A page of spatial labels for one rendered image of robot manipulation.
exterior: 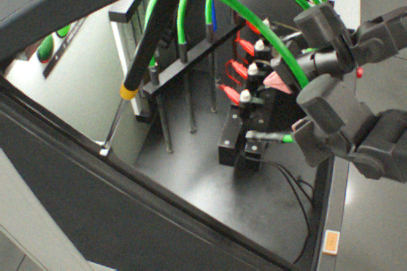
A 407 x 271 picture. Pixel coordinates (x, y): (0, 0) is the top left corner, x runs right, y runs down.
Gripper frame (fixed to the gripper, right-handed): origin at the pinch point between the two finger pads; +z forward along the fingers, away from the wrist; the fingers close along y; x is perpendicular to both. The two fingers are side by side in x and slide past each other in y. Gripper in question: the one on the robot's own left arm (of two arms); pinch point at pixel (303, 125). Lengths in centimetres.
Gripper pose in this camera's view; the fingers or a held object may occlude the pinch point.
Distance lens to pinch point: 76.8
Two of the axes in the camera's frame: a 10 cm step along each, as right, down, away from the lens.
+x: 5.4, 8.2, 2.0
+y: -8.2, 5.6, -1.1
